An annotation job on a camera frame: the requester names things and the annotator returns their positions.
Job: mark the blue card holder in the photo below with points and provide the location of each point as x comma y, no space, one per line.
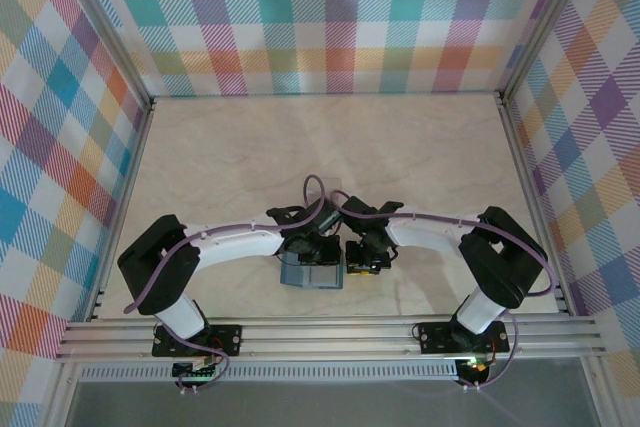
290,277

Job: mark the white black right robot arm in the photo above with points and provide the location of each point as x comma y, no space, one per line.
425,239

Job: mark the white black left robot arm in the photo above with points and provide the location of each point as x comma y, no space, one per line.
235,244

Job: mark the orange lit controller board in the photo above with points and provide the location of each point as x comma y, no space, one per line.
477,367

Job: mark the green lit controller board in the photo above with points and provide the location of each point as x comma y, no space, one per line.
195,372

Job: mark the aluminium mounting rail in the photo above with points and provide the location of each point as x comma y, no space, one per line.
325,339

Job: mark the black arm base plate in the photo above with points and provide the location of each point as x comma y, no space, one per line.
435,339
227,339

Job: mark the aluminium table side rail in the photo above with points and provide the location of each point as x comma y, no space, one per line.
532,197
125,197

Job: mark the aluminium frame leg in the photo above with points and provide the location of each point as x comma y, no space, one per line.
57,397
602,397

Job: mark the aluminium frame post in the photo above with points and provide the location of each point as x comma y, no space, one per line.
107,22
545,22

